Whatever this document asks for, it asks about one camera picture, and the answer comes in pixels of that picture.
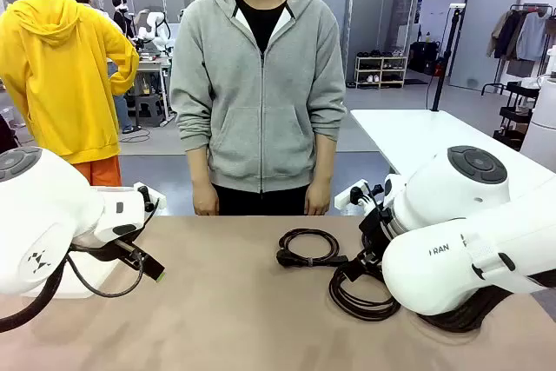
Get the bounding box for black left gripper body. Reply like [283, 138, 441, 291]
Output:
[70, 230, 148, 265]

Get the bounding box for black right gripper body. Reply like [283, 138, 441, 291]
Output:
[358, 202, 395, 255]

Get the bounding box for thin black cable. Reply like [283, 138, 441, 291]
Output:
[328, 253, 401, 323]

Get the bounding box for black power cord with plug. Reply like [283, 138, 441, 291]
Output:
[276, 229, 350, 268]

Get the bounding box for person's right forearm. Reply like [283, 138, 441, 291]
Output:
[188, 147, 215, 186]

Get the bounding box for person's left forearm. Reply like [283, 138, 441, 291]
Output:
[309, 133, 339, 186]

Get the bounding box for person's left hand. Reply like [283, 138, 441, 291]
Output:
[303, 181, 333, 217]

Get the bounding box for person's right hand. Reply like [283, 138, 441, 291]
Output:
[192, 181, 221, 217]

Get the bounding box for orange trousers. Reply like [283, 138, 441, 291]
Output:
[70, 155, 124, 188]

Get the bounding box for white table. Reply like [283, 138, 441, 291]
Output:
[349, 108, 556, 198]

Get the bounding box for grey step stool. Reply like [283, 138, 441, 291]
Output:
[132, 92, 165, 128]

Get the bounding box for person in grey hoodie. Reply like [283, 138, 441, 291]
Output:
[169, 0, 348, 216]

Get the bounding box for wooden shoe rack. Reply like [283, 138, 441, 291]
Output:
[354, 50, 409, 89]

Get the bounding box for black luggage bags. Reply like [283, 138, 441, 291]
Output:
[408, 40, 445, 76]

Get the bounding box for yellow hoodie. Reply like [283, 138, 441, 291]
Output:
[0, 0, 141, 166]

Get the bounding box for black pole stand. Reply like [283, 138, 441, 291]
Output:
[427, 2, 467, 113]

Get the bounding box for white cylindrical appliance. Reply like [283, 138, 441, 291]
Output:
[519, 75, 556, 172]

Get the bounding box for background robot workbench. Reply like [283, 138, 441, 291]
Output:
[129, 55, 175, 127]

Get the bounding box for background person black clothes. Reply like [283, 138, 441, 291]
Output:
[111, 0, 137, 40]

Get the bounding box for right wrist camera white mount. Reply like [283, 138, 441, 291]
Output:
[334, 178, 371, 210]

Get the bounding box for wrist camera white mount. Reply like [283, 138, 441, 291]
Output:
[132, 181, 168, 215]
[334, 178, 371, 210]

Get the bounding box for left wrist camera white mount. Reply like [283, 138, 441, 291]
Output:
[132, 181, 168, 215]

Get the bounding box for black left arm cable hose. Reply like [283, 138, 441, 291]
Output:
[0, 245, 145, 334]

